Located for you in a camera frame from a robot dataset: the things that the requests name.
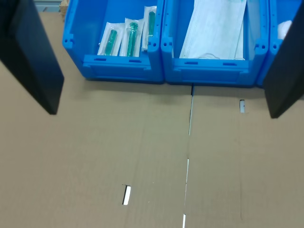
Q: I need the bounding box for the blue bin with face masks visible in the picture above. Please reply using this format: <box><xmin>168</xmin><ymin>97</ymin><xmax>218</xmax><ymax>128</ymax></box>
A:
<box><xmin>161</xmin><ymin>0</ymin><xmax>271</xmax><ymax>86</ymax></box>

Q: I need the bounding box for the brown cardboard sheet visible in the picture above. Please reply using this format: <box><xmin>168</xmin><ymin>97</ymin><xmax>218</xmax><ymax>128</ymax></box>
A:
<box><xmin>0</xmin><ymin>9</ymin><xmax>193</xmax><ymax>228</ymax></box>
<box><xmin>184</xmin><ymin>84</ymin><xmax>304</xmax><ymax>228</ymax></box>

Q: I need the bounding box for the blue bin with syringe packets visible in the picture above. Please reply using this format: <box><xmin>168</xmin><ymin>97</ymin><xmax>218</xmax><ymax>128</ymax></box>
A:
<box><xmin>62</xmin><ymin>0</ymin><xmax>166</xmax><ymax>84</ymax></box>

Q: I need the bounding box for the blue bin with white packets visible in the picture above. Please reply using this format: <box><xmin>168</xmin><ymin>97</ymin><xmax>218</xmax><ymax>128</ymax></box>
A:
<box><xmin>256</xmin><ymin>0</ymin><xmax>298</xmax><ymax>88</ymax></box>

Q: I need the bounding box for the green syringe in clear packet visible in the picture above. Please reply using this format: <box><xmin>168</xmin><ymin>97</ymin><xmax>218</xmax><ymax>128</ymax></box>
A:
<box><xmin>142</xmin><ymin>6</ymin><xmax>158</xmax><ymax>52</ymax></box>
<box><xmin>97</xmin><ymin>22</ymin><xmax>125</xmax><ymax>57</ymax></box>
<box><xmin>119</xmin><ymin>18</ymin><xmax>144</xmax><ymax>57</ymax></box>

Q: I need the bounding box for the white bagged mask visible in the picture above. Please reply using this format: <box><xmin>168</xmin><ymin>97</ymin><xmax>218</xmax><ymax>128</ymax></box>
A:
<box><xmin>277</xmin><ymin>20</ymin><xmax>293</xmax><ymax>41</ymax></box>

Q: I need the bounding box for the light blue surgical mask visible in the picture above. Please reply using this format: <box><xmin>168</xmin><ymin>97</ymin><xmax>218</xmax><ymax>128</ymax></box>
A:
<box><xmin>179</xmin><ymin>0</ymin><xmax>247</xmax><ymax>59</ymax></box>
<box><xmin>234</xmin><ymin>19</ymin><xmax>246</xmax><ymax>60</ymax></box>

